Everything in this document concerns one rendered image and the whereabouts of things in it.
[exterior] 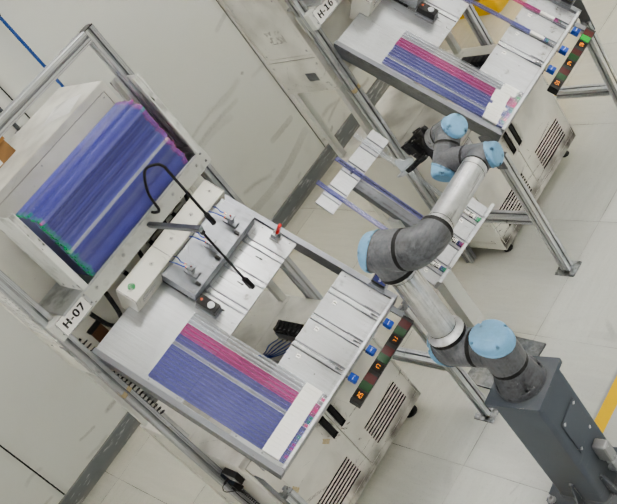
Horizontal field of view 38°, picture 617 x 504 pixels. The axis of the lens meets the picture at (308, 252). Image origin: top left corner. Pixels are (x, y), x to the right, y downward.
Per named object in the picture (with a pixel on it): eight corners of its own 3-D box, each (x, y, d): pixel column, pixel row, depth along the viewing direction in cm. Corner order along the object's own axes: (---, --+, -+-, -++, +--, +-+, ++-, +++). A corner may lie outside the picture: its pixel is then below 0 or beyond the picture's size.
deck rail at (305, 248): (395, 302, 302) (397, 295, 296) (392, 307, 301) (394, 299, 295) (219, 199, 316) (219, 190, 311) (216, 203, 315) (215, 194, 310)
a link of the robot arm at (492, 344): (519, 379, 252) (498, 349, 245) (478, 377, 261) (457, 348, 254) (532, 344, 258) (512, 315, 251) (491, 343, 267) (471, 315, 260)
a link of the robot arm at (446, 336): (482, 376, 260) (388, 251, 232) (439, 374, 270) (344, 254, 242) (495, 343, 266) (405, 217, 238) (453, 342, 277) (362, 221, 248)
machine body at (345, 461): (429, 402, 358) (348, 303, 325) (337, 558, 330) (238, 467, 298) (321, 374, 407) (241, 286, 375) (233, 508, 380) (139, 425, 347)
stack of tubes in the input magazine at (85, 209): (190, 159, 295) (137, 97, 281) (92, 277, 275) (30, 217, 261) (169, 159, 304) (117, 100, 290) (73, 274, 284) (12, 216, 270)
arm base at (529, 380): (553, 362, 263) (539, 341, 257) (535, 405, 255) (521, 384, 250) (508, 358, 273) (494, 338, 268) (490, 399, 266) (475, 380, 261)
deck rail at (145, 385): (284, 474, 275) (284, 470, 270) (280, 480, 274) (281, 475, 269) (98, 353, 290) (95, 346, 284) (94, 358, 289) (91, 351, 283)
